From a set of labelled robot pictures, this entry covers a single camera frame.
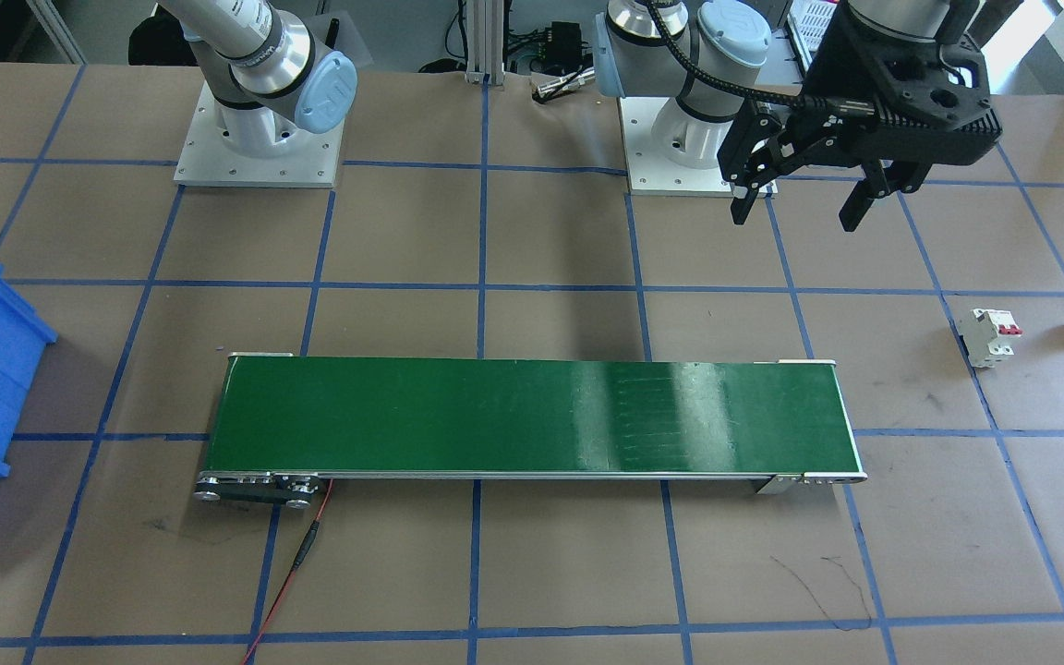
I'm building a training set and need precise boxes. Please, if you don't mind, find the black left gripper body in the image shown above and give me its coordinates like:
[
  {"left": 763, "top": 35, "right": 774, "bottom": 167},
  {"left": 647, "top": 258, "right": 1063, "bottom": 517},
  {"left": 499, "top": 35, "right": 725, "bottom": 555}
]
[{"left": 718, "top": 9, "right": 1002, "bottom": 198}]

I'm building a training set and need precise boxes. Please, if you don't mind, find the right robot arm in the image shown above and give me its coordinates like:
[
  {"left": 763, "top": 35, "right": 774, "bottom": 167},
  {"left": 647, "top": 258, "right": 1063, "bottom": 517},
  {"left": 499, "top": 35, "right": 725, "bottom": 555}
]
[{"left": 160, "top": 1, "right": 358, "bottom": 134}]

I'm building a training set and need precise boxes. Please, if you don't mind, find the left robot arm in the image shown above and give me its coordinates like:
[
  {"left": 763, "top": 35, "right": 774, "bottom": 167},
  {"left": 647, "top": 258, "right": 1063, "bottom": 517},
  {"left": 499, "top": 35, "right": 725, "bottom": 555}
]
[{"left": 594, "top": 1, "right": 1002, "bottom": 232}]

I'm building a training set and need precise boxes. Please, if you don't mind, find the white circuit breaker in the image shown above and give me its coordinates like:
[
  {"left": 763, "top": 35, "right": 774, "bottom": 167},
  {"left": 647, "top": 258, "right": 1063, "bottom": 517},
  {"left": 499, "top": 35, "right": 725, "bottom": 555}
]
[{"left": 955, "top": 307, "right": 1023, "bottom": 368}]

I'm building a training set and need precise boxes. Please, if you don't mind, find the green conveyor belt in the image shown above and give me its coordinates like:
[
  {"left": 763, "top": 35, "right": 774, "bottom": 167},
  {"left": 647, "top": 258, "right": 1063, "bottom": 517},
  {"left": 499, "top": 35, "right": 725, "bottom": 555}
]
[{"left": 195, "top": 354, "right": 868, "bottom": 508}]

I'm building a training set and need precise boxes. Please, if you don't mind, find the black corrugated cable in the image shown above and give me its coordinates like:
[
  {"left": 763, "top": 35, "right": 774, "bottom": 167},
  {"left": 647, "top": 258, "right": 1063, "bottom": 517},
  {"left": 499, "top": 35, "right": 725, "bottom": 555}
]
[{"left": 643, "top": 0, "right": 805, "bottom": 104}]

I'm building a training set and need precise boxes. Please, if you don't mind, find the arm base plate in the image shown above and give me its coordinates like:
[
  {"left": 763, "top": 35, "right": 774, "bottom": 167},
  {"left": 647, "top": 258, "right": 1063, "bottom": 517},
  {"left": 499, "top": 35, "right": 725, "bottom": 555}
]
[
  {"left": 618, "top": 97, "right": 746, "bottom": 199},
  {"left": 173, "top": 85, "right": 344, "bottom": 189}
]

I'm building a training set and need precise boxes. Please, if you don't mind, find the aluminium frame post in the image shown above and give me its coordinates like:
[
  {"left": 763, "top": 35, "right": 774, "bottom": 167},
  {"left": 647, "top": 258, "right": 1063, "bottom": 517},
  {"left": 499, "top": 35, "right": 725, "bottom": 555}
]
[{"left": 464, "top": 0, "right": 508, "bottom": 87}]

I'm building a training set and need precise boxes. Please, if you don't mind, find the red black wire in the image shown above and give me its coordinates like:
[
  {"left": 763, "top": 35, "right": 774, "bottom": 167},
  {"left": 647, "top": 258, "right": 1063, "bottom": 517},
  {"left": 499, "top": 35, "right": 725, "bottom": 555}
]
[{"left": 242, "top": 478, "right": 334, "bottom": 665}]

